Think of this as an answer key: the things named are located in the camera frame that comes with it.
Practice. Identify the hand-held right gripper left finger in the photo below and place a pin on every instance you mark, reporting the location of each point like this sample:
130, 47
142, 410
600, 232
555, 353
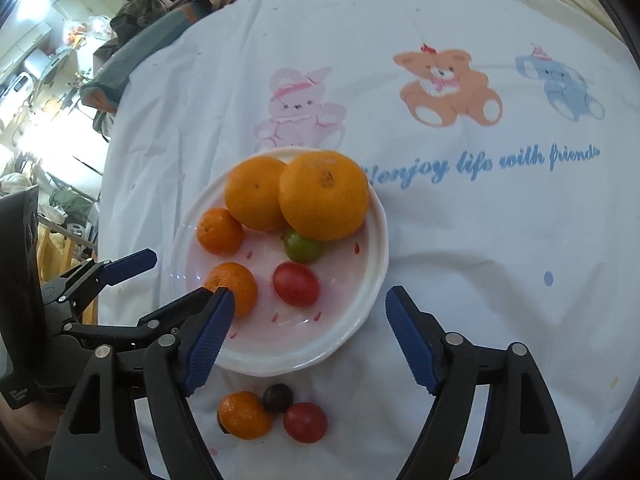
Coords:
207, 345

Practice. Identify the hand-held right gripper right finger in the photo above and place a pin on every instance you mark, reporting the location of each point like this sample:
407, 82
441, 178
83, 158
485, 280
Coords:
410, 340

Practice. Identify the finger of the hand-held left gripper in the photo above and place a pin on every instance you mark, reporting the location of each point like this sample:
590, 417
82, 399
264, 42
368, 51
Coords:
130, 262
175, 307

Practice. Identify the small mandarin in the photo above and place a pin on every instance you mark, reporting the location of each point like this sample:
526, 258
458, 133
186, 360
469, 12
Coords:
245, 415
237, 285
220, 230

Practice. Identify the dark purple cherry tomato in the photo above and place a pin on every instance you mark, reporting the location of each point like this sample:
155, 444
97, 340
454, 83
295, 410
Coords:
277, 397

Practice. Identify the pink strawberry-print plate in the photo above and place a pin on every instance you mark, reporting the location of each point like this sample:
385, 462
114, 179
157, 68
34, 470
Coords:
340, 285

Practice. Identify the red cherry tomato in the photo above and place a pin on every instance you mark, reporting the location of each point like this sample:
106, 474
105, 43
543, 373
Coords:
305, 422
296, 284

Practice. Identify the green cherry tomato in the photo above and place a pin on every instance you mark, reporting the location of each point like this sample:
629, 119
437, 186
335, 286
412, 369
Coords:
302, 250

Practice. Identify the large orange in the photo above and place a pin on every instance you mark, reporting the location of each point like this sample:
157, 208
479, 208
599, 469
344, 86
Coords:
324, 195
252, 195

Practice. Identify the person's left forearm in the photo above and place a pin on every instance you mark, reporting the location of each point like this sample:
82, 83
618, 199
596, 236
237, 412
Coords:
30, 417

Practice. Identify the white animal-print bedsheet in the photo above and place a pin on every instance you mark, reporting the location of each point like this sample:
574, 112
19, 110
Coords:
475, 260

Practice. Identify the grey-blue pillow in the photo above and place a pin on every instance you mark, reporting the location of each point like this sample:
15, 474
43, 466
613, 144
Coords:
135, 55

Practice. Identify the white kitchen appliance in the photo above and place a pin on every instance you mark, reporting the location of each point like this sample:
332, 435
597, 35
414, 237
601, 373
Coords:
20, 82

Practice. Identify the clear plastic bags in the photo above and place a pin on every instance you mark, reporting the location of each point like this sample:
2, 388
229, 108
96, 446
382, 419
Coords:
87, 30

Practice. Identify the pile of clothes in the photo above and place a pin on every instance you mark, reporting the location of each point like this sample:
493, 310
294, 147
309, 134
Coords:
145, 10

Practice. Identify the white wall cabinet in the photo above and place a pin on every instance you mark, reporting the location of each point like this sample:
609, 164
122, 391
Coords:
25, 42

